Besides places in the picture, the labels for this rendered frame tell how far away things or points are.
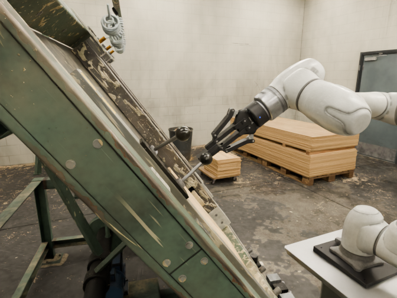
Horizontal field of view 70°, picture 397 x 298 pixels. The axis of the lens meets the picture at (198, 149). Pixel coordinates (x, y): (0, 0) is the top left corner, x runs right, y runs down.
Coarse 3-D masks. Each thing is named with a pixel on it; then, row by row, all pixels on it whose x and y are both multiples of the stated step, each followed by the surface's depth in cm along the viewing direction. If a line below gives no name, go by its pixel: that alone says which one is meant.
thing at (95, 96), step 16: (80, 80) 64; (96, 96) 65; (112, 112) 67; (128, 128) 71; (144, 160) 71; (176, 192) 75; (192, 208) 78; (208, 224) 82; (240, 272) 86; (256, 288) 89
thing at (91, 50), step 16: (80, 48) 112; (96, 48) 114; (96, 64) 115; (96, 80) 116; (112, 80) 118; (112, 96) 119; (128, 96) 120; (128, 112) 122; (144, 128) 125; (176, 160) 132; (192, 176) 136; (208, 208) 142; (224, 224) 146
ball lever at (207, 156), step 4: (204, 152) 81; (200, 156) 80; (204, 156) 79; (208, 156) 79; (200, 160) 80; (204, 160) 79; (208, 160) 79; (212, 160) 80; (200, 164) 79; (204, 164) 80; (208, 164) 80; (196, 168) 79; (192, 172) 79; (188, 176) 78; (180, 180) 77; (184, 180) 78; (180, 184) 77; (184, 184) 78
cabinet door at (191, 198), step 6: (168, 168) 120; (174, 174) 117; (192, 198) 119; (198, 204) 122; (198, 210) 108; (204, 210) 126; (204, 216) 112; (210, 222) 117; (216, 228) 122; (222, 234) 127; (228, 240) 129; (228, 246) 115; (234, 252) 118; (240, 258) 122
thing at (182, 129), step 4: (180, 128) 68; (184, 128) 68; (188, 128) 69; (176, 132) 68; (180, 132) 67; (184, 132) 67; (188, 132) 68; (176, 136) 68; (180, 136) 68; (184, 136) 68; (188, 136) 68; (168, 140) 71; (172, 140) 70; (180, 140) 69; (184, 140) 69; (160, 144) 72; (164, 144) 71; (152, 148) 73; (156, 148) 73; (152, 152) 73; (156, 152) 73
